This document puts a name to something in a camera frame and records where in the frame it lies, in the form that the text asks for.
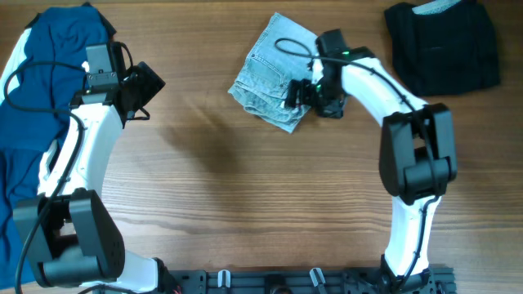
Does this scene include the light blue denim shorts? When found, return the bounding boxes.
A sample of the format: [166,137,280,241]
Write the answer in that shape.
[228,13,317,133]

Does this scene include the left black camera cable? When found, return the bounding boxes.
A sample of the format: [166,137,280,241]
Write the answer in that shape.
[2,60,89,294]

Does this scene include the blue white-striped garment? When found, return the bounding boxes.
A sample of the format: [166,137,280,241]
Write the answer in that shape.
[1,4,114,288]

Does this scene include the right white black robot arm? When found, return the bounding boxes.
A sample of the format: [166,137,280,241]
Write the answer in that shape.
[284,29,457,293]

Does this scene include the black camera cable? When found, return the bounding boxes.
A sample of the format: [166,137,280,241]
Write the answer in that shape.
[274,37,442,287]
[2,60,89,294]

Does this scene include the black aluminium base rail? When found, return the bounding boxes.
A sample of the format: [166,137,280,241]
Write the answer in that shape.
[171,267,458,294]

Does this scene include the black folded garment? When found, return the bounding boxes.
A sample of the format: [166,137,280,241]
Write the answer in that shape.
[384,1,501,96]

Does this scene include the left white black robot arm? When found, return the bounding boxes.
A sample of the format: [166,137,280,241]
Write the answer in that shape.
[13,42,176,293]

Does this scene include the right black camera cable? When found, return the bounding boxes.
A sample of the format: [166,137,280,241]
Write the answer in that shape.
[274,37,442,287]

